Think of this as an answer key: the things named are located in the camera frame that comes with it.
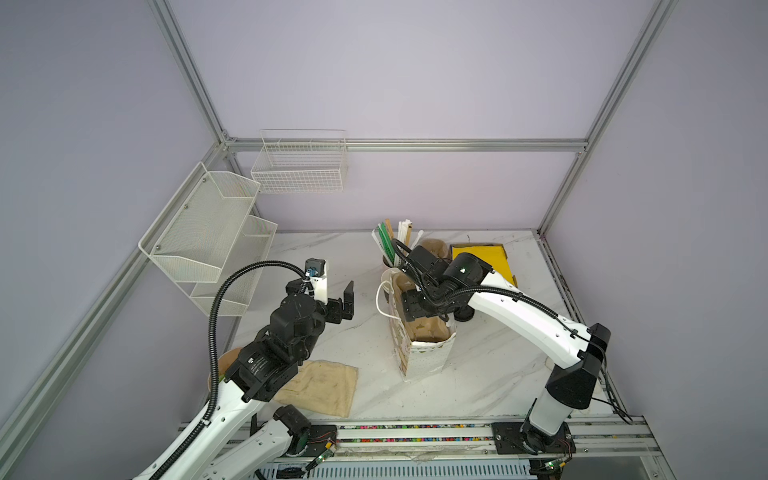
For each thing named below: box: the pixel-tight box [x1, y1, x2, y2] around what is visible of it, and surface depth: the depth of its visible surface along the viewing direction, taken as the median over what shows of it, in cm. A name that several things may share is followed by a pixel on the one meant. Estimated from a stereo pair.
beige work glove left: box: [274, 360, 359, 418], surface depth 83 cm
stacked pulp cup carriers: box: [421, 238, 449, 259], surface depth 113 cm
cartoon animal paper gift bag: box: [388, 274, 457, 382], surface depth 69 cm
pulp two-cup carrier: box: [408, 316, 451, 342], surface depth 75 cm
